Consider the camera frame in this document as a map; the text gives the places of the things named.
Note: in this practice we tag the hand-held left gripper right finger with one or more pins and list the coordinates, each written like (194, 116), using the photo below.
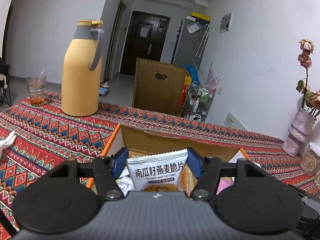
(194, 162)

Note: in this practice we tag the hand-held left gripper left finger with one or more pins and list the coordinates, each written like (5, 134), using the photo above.
(120, 162)

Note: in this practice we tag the red pumpkin-print cardboard box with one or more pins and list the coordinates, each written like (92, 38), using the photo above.
(175, 142)

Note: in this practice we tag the white oat crisp packet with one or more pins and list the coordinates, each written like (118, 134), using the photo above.
(155, 172)

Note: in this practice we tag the pink snack packet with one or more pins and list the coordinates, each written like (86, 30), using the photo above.
(225, 183)

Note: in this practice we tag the orange snack packet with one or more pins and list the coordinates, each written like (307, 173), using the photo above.
(187, 180)

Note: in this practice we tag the large white grey-print packet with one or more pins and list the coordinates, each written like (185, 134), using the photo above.
(123, 185)

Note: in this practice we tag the brown cardboard box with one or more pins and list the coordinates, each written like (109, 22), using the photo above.
(155, 92)

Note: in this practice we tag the pink ceramic vase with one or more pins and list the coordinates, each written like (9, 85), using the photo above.
(297, 132)

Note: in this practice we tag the yellow plastic item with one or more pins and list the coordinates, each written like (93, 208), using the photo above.
(188, 79)

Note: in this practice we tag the purple decorative grass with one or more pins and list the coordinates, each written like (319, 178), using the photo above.
(211, 77)

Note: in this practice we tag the yellow thermos jug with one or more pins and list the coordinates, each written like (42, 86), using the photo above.
(80, 80)

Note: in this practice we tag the blue plastic item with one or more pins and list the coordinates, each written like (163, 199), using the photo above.
(192, 70)

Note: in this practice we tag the dark wooden door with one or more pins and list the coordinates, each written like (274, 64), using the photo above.
(135, 55)

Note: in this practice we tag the clear drinking glass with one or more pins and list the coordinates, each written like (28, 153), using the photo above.
(36, 92)

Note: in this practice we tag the white cloth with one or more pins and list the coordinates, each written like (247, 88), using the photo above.
(7, 141)

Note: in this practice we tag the grey refrigerator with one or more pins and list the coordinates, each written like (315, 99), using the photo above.
(187, 47)

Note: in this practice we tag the white umbrella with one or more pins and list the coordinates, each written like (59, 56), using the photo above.
(203, 40)

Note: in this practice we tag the paper notice on door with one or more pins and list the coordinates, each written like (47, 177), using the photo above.
(143, 32)

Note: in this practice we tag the yellow box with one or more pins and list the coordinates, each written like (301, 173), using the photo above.
(200, 16)

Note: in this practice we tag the black folding chair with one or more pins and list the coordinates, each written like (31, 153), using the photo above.
(3, 70)

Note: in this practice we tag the dried rose bouquet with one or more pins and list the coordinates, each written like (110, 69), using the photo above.
(306, 57)

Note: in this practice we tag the wall socket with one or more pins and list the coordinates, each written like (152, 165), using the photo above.
(220, 91)

